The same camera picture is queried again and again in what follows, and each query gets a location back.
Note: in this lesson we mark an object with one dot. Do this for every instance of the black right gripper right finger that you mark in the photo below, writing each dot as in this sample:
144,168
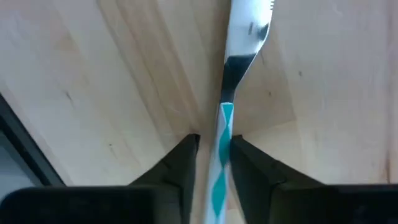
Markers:
252,174

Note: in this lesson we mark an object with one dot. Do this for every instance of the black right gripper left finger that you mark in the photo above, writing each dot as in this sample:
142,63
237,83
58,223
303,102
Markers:
177,168

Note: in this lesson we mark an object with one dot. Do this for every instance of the black aluminium table frame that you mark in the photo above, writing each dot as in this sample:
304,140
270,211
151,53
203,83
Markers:
18,137

